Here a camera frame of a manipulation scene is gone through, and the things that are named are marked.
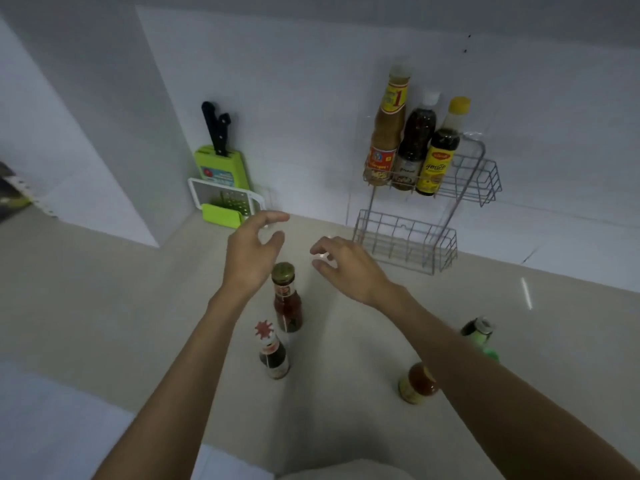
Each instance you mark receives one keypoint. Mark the person's left hand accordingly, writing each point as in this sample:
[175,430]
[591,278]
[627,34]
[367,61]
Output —
[246,259]

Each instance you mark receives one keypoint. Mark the person's right hand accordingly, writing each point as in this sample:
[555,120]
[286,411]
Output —
[357,272]

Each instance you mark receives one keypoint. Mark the person's left thumb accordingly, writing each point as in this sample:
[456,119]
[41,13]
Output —
[275,240]

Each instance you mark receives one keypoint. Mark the person's right thumb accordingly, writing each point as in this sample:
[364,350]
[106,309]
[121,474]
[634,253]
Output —
[322,264]

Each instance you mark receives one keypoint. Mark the person's right forearm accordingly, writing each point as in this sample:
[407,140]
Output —
[490,394]

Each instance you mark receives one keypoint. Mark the person's left forearm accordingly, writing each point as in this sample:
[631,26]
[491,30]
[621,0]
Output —
[175,394]

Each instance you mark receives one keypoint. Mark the red sauce bottle gold cap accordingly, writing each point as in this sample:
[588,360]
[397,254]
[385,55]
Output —
[287,302]

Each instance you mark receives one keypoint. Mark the white and green grater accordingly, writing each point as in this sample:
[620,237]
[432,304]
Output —
[222,213]

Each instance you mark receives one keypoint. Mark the green knife block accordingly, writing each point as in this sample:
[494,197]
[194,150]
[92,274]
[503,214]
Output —
[222,169]

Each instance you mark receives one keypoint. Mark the dark sauce bottle red cap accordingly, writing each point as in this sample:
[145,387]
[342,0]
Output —
[272,354]

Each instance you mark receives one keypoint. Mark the tall brown sauce bottle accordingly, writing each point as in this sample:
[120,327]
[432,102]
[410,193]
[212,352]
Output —
[387,129]

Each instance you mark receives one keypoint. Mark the orange sauce jar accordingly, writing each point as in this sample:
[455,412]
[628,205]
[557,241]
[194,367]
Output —
[416,384]

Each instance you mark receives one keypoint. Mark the dark sauce bottle white cap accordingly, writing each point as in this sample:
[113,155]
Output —
[415,139]

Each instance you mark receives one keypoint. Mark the dark sauce bottle yellow cap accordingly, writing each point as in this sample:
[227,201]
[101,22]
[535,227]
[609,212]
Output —
[440,154]

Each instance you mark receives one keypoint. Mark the green bottle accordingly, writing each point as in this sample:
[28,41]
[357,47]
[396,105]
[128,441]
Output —
[477,328]

